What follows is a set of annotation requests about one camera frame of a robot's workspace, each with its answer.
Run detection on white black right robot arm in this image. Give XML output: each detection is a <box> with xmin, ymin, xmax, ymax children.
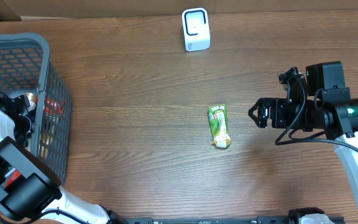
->
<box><xmin>249</xmin><ymin>61</ymin><xmax>358</xmax><ymax>209</ymax></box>

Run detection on brown cardboard backboard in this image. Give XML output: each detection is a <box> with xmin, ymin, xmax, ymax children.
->
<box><xmin>0</xmin><ymin>0</ymin><xmax>358</xmax><ymax>21</ymax></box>

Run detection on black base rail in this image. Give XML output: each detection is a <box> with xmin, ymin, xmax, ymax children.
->
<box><xmin>125</xmin><ymin>207</ymin><xmax>346</xmax><ymax>224</ymax></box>

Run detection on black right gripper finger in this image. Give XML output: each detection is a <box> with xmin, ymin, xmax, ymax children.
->
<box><xmin>249</xmin><ymin>98</ymin><xmax>271</xmax><ymax>114</ymax></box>
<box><xmin>248</xmin><ymin>111</ymin><xmax>268</xmax><ymax>128</ymax></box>

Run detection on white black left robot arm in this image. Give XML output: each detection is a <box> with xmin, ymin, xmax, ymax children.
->
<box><xmin>0</xmin><ymin>92</ymin><xmax>124</xmax><ymax>223</ymax></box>

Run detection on white barcode scanner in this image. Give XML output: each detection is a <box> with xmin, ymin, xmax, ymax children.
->
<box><xmin>181</xmin><ymin>7</ymin><xmax>211</xmax><ymax>52</ymax></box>

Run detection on red orange pasta packet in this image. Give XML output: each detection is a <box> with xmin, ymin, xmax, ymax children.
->
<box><xmin>40</xmin><ymin>97</ymin><xmax>64</xmax><ymax>159</ymax></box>

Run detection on grey plastic mesh basket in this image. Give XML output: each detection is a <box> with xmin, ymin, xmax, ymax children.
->
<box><xmin>0</xmin><ymin>33</ymin><xmax>73</xmax><ymax>182</ymax></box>

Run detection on green tea packet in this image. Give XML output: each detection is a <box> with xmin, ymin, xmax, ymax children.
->
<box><xmin>208</xmin><ymin>104</ymin><xmax>231</xmax><ymax>149</ymax></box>

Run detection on white tube gold cap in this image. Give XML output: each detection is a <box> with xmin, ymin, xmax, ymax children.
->
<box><xmin>24</xmin><ymin>92</ymin><xmax>39</xmax><ymax>112</ymax></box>

